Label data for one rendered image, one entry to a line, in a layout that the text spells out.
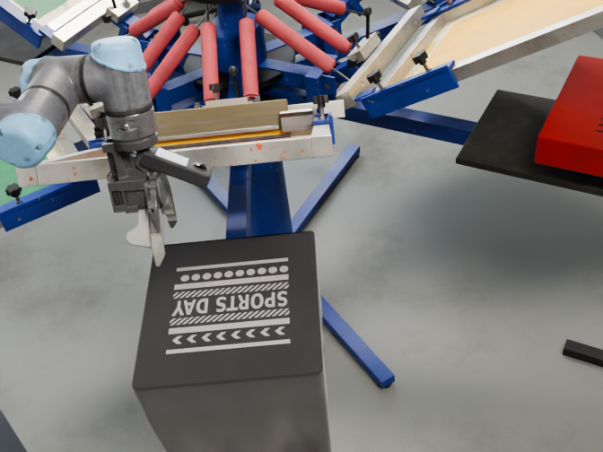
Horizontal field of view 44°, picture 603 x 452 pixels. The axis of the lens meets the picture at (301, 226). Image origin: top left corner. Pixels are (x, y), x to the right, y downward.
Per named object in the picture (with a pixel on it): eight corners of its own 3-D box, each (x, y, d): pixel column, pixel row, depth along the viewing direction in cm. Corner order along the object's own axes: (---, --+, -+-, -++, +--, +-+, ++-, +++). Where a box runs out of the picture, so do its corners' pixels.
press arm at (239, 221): (246, 362, 188) (242, 347, 184) (222, 364, 188) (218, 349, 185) (253, 95, 281) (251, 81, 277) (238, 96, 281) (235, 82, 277)
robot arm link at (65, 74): (0, 86, 111) (69, 82, 109) (30, 48, 120) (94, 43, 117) (21, 130, 116) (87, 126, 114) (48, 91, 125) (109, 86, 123)
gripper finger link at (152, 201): (153, 238, 123) (151, 186, 125) (164, 236, 123) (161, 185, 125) (146, 232, 119) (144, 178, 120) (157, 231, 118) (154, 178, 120)
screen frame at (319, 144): (333, 156, 137) (331, 134, 136) (18, 187, 139) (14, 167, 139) (328, 133, 214) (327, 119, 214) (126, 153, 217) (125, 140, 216)
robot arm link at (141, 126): (157, 100, 122) (147, 116, 115) (162, 128, 124) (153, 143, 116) (111, 106, 122) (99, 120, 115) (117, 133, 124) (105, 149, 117)
